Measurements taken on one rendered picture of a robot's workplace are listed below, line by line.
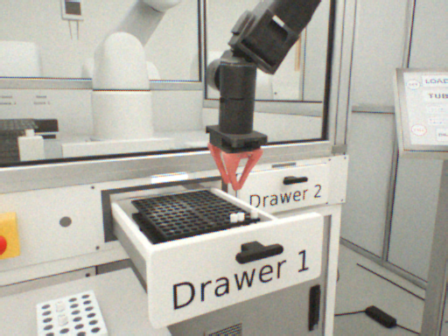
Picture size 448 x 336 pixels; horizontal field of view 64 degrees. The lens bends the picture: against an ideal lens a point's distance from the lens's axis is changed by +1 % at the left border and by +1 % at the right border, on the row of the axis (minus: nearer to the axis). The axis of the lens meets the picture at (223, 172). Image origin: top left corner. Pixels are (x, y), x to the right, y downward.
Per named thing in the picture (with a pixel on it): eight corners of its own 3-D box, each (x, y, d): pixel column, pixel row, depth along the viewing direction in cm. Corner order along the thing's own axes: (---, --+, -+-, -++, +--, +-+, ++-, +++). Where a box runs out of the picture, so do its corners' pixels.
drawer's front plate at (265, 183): (327, 202, 101) (330, 164, 98) (240, 219, 87) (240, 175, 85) (323, 200, 102) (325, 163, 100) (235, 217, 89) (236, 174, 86)
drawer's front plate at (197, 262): (320, 276, 60) (324, 214, 57) (152, 331, 46) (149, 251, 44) (313, 272, 61) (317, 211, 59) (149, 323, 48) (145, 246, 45)
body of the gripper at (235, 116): (236, 133, 65) (239, 92, 62) (268, 147, 56) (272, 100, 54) (204, 136, 62) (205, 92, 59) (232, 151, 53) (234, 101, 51)
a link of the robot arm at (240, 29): (252, 7, 51) (294, 44, 55) (227, 13, 61) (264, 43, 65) (206, 80, 52) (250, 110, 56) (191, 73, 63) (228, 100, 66)
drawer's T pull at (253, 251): (284, 254, 50) (284, 244, 50) (239, 266, 47) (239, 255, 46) (269, 244, 53) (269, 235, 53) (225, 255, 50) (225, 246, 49)
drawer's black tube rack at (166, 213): (259, 251, 65) (260, 218, 64) (168, 274, 57) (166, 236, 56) (206, 215, 84) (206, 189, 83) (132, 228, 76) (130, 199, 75)
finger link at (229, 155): (240, 178, 66) (242, 128, 63) (261, 192, 60) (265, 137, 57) (206, 183, 63) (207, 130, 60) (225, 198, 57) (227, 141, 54)
